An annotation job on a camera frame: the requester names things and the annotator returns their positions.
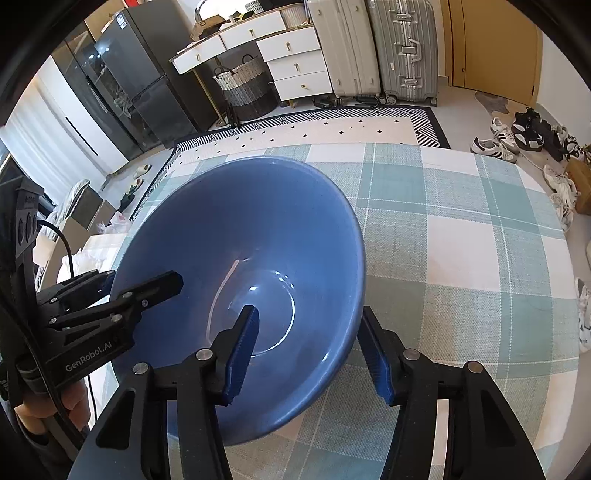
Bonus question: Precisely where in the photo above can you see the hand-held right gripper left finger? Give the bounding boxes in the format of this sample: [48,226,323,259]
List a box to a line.
[68,304,260,480]

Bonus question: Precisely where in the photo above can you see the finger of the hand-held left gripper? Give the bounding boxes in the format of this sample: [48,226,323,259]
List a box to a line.
[48,271,184,343]
[37,271,116,320]

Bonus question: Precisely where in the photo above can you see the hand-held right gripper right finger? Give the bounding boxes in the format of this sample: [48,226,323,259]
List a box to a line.
[358,305,548,480]

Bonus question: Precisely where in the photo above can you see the dark blue bowl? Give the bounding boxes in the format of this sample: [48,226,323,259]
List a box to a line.
[110,156,368,448]

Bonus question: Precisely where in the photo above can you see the person's left hand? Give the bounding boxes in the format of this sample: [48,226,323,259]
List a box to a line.
[13,376,92,435]

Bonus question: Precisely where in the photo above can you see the beige low cabinet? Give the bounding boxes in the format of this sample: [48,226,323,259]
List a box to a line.
[34,189,116,282]

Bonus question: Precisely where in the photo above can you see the teal checked tablecloth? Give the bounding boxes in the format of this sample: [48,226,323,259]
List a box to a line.
[88,142,583,480]

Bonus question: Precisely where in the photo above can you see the white curtain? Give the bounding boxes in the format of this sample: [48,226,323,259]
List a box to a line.
[0,106,70,204]

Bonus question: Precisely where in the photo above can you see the white wardrobe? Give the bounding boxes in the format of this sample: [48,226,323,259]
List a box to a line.
[28,60,130,176]

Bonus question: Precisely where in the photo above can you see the black refrigerator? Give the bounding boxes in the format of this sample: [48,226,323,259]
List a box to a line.
[99,6,220,148]

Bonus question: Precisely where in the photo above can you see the white striped sneakers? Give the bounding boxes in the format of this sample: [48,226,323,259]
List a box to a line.
[575,277,591,354]

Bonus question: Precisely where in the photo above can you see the woven laundry basket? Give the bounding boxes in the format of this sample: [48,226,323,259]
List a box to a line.
[212,54,278,121]

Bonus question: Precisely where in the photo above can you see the open cardboard box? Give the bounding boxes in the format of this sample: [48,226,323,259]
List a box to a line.
[191,16,232,40]

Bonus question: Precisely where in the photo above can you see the white dressing table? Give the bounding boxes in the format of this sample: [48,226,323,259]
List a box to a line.
[170,4,333,104]

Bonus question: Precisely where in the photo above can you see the pile of shoes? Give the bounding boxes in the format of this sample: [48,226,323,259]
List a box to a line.
[470,107,591,232]

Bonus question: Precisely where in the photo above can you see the small brown cardboard box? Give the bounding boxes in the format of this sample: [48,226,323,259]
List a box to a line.
[566,159,591,213]

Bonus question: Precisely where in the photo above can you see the white suitcase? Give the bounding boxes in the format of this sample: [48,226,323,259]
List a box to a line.
[307,0,384,99]

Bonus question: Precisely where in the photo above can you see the silver suitcase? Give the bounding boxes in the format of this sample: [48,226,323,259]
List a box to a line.
[367,0,439,107]

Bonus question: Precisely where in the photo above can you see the tan wooden door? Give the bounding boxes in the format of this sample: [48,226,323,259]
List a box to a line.
[438,0,543,108]

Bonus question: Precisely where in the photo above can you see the thin black cable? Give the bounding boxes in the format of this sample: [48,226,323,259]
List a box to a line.
[36,220,75,280]

